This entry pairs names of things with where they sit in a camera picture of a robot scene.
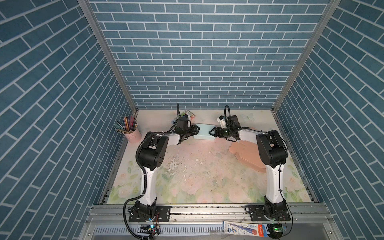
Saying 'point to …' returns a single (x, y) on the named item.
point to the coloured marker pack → (189, 113)
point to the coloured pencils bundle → (129, 124)
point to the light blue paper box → (203, 133)
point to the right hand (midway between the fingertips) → (210, 131)
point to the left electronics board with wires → (153, 230)
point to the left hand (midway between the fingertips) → (198, 128)
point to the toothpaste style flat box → (251, 229)
